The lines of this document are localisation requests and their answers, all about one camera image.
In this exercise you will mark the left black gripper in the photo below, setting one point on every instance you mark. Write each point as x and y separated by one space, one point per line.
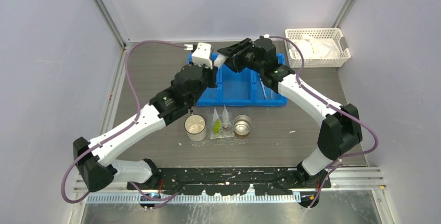
212 73

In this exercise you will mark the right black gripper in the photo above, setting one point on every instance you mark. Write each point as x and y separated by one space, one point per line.
231 51

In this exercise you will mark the blue three-compartment bin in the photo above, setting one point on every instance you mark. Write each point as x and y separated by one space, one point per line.
239 90

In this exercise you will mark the white-inside mug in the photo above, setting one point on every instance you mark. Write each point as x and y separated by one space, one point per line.
195 127

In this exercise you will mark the white toothpaste tube red cap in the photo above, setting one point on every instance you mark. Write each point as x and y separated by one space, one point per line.
225 118

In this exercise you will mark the green toothpaste tube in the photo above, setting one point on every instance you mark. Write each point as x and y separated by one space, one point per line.
216 127

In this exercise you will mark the clear acrylic toothbrush holder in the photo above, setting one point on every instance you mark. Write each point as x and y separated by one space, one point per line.
224 133

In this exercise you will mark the steel cup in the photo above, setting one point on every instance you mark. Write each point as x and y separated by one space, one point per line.
242 125

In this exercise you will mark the white plastic basket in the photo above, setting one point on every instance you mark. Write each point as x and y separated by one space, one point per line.
320 33

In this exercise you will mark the white toothpaste tube orange cap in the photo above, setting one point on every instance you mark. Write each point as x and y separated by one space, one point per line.
220 60

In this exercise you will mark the white toothpaste tube teal cap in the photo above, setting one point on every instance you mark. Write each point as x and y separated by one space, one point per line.
215 116

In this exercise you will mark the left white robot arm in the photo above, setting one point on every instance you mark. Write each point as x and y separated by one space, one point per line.
97 159

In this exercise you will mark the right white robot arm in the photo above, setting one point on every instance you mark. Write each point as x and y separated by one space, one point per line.
340 129

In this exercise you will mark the white cloth in basket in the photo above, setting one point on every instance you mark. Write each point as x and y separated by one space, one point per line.
313 48

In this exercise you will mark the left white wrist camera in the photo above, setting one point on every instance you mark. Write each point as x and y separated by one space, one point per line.
201 54

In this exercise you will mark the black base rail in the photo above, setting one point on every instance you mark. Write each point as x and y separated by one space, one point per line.
229 181

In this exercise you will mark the aluminium frame extrusion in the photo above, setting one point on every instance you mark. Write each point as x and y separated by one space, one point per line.
343 179

